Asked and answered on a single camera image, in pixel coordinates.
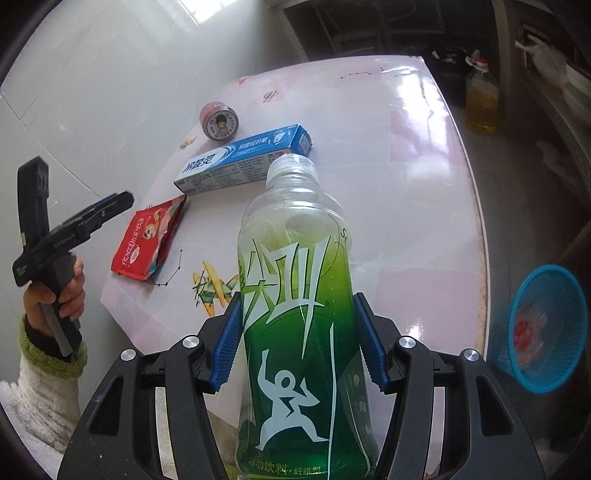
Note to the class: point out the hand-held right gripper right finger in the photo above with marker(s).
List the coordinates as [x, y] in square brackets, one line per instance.
[369, 341]

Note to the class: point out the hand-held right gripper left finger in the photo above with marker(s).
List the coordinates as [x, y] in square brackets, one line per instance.
[228, 341]

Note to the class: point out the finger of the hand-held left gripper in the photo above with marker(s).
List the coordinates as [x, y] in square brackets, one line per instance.
[99, 207]
[122, 201]

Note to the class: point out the red snack packet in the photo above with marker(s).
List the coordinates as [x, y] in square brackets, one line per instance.
[143, 240]

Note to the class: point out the green drink bottle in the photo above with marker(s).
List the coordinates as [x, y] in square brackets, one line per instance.
[295, 323]

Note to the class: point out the blue white toothpaste box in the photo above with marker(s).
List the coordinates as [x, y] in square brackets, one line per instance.
[231, 161]

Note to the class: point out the red drink can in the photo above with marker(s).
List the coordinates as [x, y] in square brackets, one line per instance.
[219, 122]

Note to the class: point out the clear printed plastic bag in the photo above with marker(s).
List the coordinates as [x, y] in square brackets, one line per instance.
[528, 332]

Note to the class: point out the blue plastic basket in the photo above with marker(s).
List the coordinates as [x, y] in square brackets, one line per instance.
[561, 295]

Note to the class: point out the person's left forearm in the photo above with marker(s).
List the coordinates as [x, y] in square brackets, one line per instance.
[32, 397]

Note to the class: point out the person's left hand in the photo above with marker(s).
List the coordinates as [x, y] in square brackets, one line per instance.
[74, 295]

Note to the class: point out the pink printed tablecloth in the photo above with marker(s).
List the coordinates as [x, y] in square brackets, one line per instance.
[392, 207]

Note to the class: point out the cooking oil bottle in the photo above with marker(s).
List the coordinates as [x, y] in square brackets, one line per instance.
[482, 106]

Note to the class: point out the black plastic jug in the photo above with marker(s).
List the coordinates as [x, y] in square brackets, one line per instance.
[450, 56]

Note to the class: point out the white plastic bag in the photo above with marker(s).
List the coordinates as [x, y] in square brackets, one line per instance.
[549, 62]

